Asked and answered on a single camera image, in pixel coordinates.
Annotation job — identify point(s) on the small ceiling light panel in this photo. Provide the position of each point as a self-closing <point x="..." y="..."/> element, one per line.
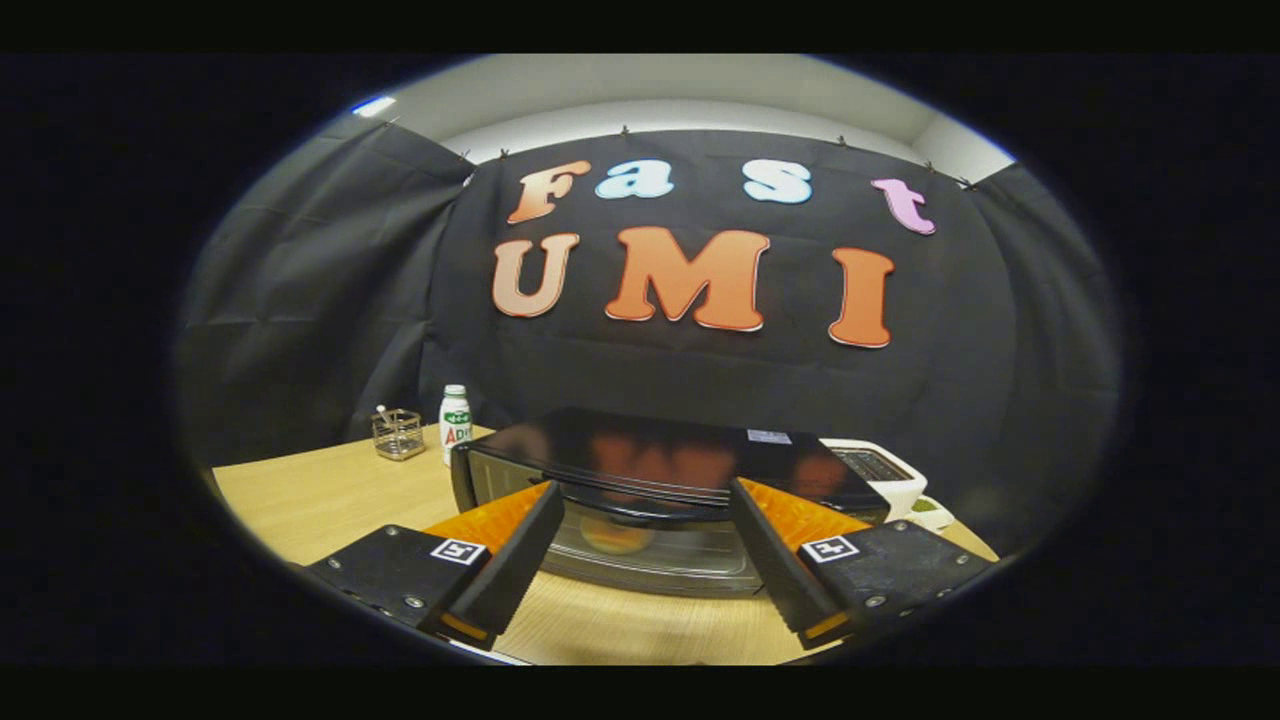
<point x="373" y="105"/>

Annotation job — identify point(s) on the golden bagel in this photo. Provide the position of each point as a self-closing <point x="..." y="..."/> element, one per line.
<point x="615" y="537"/>

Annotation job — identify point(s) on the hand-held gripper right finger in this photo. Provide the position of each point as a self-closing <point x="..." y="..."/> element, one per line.
<point x="775" y="570"/>

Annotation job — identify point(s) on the white bread toaster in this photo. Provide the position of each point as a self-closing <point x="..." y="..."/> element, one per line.
<point x="895" y="480"/>

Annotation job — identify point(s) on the white bottle green label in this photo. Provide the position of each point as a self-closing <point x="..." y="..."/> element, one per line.
<point x="456" y="430"/>

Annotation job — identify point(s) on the small white sauce dish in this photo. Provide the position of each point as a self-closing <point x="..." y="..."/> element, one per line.
<point x="932" y="515"/>

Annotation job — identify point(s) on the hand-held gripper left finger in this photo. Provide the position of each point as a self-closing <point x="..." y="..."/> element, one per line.
<point x="520" y="565"/>

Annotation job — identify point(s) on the black toaster oven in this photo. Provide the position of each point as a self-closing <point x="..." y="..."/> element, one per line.
<point x="650" y="450"/>

